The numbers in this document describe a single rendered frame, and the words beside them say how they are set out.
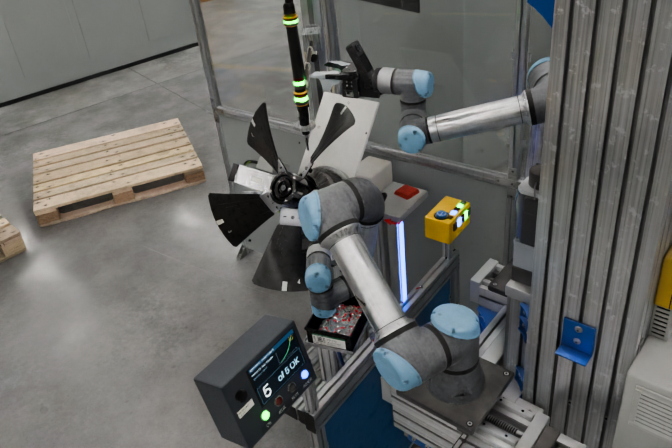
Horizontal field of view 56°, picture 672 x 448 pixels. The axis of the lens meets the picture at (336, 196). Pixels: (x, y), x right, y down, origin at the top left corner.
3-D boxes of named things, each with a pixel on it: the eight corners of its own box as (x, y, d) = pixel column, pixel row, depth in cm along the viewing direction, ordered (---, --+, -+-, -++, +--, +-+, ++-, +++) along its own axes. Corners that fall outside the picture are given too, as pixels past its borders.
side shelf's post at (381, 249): (388, 332, 329) (378, 195, 285) (394, 335, 327) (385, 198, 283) (383, 337, 326) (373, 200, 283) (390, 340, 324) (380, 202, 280)
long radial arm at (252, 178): (310, 187, 250) (293, 181, 241) (304, 205, 250) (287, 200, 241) (256, 170, 266) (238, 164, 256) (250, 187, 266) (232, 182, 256)
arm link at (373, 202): (376, 157, 171) (361, 269, 206) (341, 170, 166) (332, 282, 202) (401, 184, 164) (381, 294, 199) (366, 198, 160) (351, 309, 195)
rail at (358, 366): (450, 263, 248) (450, 247, 243) (459, 266, 245) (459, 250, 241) (305, 428, 189) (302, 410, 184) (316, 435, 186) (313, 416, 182)
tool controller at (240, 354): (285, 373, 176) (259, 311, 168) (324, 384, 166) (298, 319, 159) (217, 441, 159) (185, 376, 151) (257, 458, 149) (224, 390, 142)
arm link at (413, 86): (426, 105, 179) (426, 76, 175) (390, 101, 184) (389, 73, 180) (436, 94, 185) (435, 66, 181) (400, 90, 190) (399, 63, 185)
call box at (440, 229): (446, 218, 241) (445, 194, 235) (470, 225, 235) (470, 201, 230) (424, 240, 230) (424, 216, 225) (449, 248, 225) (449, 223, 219)
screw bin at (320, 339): (330, 301, 231) (328, 286, 228) (374, 309, 225) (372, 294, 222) (306, 343, 214) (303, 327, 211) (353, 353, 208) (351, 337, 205)
